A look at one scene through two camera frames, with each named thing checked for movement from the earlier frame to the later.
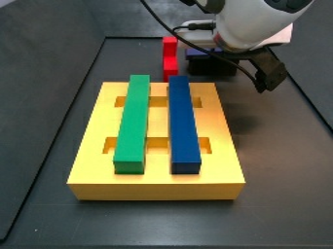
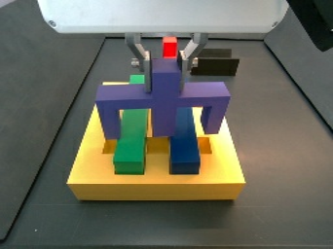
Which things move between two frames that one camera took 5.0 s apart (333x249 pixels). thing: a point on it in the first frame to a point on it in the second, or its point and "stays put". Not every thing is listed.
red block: [168, 57] stays put
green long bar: [130, 153] stays put
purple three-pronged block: [198, 52] to [166, 96]
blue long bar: [184, 151] stays put
